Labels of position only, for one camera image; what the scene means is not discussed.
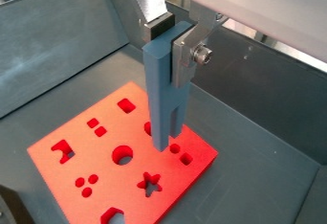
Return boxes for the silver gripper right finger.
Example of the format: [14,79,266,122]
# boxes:
[171,1,228,88]

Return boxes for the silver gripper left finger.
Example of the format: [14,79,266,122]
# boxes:
[132,0,175,42]

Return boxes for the black object at edge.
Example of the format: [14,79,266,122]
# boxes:
[0,185,35,224]

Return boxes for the grey plastic bin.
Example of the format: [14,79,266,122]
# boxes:
[0,0,327,224]

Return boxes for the red shape-sorting board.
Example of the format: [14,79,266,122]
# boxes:
[28,82,218,224]

